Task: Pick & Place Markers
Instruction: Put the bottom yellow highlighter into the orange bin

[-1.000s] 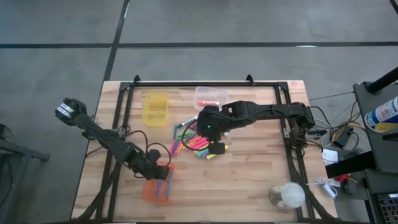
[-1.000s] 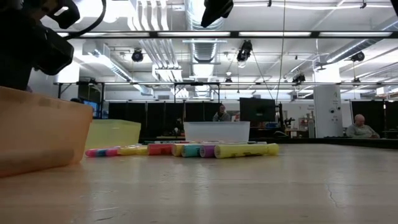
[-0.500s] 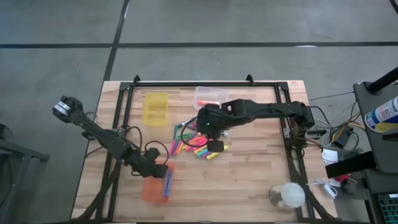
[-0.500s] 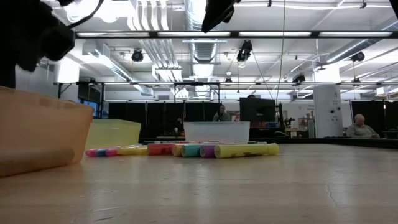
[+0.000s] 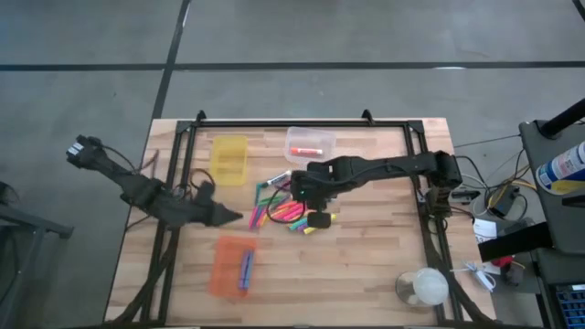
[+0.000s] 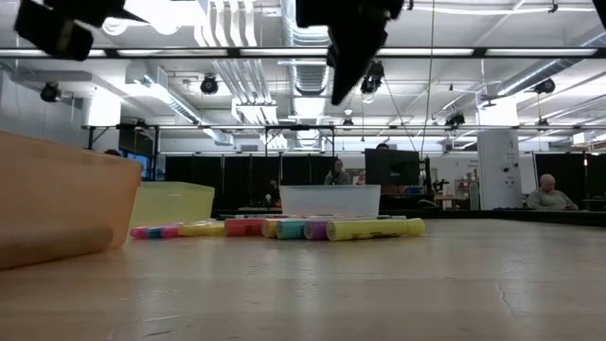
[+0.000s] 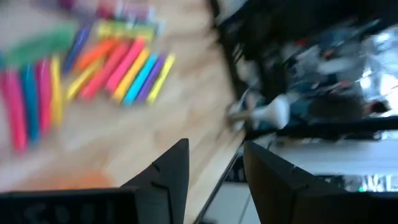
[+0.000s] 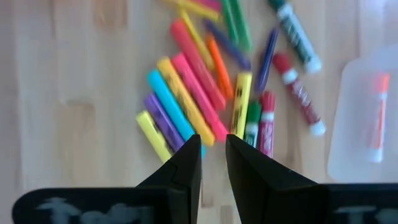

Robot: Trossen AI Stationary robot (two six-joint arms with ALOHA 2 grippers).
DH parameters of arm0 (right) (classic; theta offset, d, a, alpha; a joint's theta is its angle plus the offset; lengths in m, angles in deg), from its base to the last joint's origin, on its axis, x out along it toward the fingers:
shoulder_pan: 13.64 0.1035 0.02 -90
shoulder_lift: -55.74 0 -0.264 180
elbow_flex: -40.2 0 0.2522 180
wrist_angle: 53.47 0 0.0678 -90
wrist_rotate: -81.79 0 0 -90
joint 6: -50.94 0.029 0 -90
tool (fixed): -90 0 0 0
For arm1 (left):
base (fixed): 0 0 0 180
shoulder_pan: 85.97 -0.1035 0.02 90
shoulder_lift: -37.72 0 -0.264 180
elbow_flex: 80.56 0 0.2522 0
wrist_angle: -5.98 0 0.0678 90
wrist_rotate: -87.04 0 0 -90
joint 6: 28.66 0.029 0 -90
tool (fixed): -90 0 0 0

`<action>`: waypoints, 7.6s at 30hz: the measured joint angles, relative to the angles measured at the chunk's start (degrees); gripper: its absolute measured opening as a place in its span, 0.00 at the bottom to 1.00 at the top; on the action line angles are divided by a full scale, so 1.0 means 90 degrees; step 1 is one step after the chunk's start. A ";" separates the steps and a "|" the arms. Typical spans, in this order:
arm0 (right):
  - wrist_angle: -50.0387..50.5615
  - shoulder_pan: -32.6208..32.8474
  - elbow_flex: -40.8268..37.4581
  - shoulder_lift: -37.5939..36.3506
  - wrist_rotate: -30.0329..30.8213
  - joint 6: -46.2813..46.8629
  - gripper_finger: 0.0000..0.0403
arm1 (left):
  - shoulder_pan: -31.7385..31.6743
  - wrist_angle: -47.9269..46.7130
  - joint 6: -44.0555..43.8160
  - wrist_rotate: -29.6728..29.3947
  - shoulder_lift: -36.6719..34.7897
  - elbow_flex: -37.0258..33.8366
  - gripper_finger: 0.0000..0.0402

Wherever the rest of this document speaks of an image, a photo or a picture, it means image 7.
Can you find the slim blue highlighter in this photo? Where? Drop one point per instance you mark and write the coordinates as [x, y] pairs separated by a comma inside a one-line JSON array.
[[30, 102]]

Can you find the orange highlighter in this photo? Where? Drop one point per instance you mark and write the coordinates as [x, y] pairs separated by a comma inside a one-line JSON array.
[[93, 54]]

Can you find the green markers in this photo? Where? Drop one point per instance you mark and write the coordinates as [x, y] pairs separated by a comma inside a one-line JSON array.
[[40, 46]]

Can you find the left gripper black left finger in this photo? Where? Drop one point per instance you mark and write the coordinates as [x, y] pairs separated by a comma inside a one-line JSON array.
[[164, 193]]

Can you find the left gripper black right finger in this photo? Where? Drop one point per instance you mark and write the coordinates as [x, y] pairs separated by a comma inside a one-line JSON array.
[[280, 196]]

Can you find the multicolour small marker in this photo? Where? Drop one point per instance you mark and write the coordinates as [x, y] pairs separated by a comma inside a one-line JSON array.
[[56, 90]]

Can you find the orange-yellow highlighter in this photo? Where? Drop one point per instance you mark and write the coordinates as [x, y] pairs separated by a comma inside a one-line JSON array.
[[130, 76]]

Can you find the red highlighter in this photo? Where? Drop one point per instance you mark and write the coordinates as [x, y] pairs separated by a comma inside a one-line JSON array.
[[102, 73]]

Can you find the purple highlighter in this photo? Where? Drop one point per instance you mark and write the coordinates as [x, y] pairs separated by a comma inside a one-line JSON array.
[[77, 45], [151, 77]]

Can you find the magenta whiteboard marker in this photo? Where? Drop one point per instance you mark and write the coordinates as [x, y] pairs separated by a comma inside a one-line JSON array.
[[136, 12]]

